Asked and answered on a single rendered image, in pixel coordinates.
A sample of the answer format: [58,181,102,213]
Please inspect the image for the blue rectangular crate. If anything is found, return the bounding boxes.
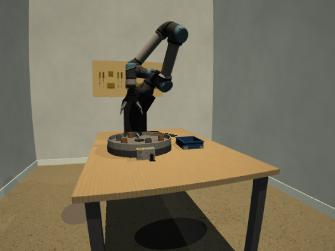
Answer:
[176,136,204,150]

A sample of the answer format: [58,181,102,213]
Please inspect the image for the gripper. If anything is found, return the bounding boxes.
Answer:
[120,86,143,114]

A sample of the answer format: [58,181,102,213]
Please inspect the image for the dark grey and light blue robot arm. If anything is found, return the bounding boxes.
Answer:
[126,21,188,96]

